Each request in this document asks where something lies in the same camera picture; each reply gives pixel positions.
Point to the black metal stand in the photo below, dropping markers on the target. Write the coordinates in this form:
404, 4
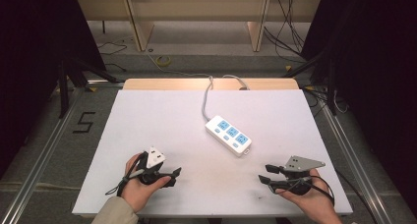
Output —
331, 86
64, 86

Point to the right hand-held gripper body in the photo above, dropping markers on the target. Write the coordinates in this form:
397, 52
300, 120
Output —
300, 165

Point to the wooden table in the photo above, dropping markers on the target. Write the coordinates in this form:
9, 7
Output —
183, 84

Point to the black curtain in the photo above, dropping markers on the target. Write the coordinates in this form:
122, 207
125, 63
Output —
36, 53
377, 70

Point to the metal floor rail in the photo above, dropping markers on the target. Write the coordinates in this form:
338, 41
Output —
357, 171
39, 158

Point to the white power strip blue sockets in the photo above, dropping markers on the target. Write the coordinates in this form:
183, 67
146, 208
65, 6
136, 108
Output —
228, 135

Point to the person's right hand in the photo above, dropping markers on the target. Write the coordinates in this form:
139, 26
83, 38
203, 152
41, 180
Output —
316, 197

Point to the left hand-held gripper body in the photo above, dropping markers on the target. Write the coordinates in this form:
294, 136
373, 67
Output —
152, 158

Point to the beige wooden shelf unit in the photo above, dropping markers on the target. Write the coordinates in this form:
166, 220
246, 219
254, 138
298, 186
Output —
196, 8

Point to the yellow tape roll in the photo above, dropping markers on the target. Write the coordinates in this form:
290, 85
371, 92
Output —
163, 61

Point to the person's left hand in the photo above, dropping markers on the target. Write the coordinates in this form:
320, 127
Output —
139, 193

